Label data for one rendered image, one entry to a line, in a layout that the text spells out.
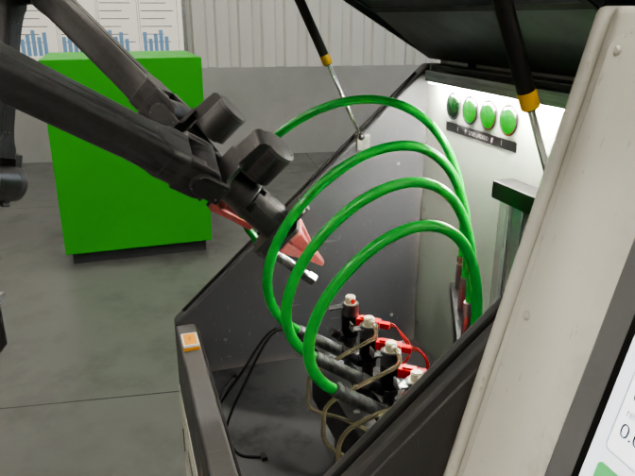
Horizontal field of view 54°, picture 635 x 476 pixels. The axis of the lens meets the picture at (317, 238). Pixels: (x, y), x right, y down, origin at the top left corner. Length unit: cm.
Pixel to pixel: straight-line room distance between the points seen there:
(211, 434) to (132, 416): 178
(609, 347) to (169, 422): 227
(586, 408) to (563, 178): 21
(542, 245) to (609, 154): 11
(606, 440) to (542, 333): 11
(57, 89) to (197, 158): 20
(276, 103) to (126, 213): 353
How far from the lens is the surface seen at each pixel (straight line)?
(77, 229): 430
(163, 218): 430
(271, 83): 738
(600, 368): 57
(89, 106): 82
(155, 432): 265
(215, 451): 96
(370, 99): 100
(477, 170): 117
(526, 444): 65
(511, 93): 103
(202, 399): 107
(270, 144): 90
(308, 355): 74
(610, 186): 59
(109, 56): 120
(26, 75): 80
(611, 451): 57
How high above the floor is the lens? 154
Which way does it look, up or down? 20 degrees down
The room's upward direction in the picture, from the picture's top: straight up
